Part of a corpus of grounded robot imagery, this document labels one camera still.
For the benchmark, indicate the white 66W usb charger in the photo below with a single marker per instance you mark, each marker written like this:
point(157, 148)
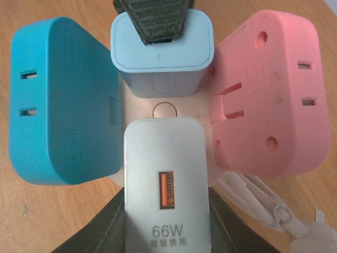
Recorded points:
point(166, 187)

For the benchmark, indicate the round beige power strip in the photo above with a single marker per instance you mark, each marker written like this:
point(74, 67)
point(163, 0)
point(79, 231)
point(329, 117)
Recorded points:
point(195, 106)

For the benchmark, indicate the light blue usb charger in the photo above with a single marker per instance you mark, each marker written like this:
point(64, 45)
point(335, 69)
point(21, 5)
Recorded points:
point(159, 70)

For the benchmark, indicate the pink plug adapter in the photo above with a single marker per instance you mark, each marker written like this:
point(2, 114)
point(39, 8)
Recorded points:
point(268, 108)

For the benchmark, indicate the teal plug adapter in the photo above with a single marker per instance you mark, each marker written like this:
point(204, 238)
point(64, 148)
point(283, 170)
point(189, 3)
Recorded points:
point(65, 112)

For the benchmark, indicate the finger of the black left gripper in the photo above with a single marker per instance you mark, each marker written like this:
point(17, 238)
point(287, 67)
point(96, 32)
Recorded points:
point(156, 21)

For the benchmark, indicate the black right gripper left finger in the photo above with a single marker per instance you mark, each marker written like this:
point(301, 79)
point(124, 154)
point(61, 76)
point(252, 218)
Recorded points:
point(104, 233)

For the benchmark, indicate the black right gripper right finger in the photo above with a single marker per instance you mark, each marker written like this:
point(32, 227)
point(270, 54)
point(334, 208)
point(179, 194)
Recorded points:
point(229, 233)

